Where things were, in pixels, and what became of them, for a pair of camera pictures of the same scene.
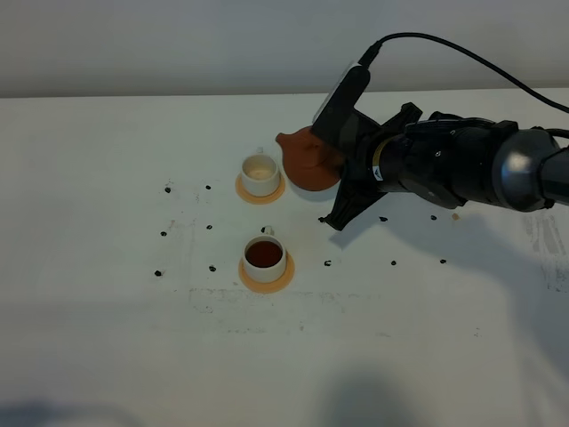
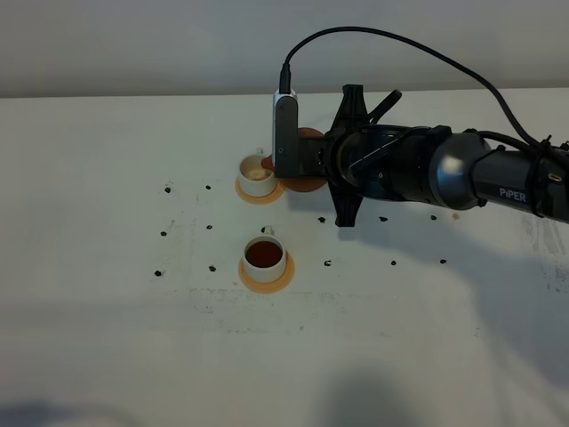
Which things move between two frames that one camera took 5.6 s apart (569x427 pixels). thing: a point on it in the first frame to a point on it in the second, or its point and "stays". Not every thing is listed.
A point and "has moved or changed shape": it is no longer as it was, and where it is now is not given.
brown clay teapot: (308, 161) has moved or changed shape
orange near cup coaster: (270, 286) stays
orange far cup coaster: (259, 199) stays
